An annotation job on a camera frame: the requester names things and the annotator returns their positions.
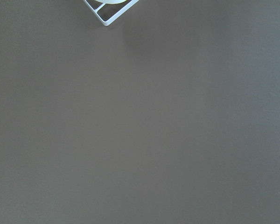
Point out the white wire cup rack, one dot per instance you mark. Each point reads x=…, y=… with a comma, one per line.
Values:
x=108, y=13

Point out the pale cup on rack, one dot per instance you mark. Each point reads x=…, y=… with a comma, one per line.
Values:
x=111, y=1

